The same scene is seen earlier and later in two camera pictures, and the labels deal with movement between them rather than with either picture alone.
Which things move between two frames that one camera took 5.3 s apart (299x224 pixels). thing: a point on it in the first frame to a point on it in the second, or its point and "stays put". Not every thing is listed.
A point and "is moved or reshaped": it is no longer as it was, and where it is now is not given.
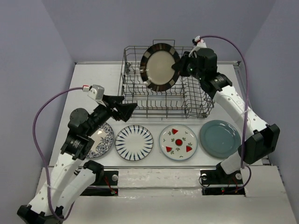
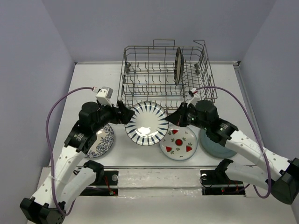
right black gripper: x=181 y=65 to x=178 y=117
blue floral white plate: x=103 y=138 stays put
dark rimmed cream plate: x=156 y=68 is moved or reshaped
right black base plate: x=217 y=182 stays put
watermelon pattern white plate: x=178 y=142 stays put
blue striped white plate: x=134 y=143 to x=148 y=126
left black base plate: x=110 y=178 stays put
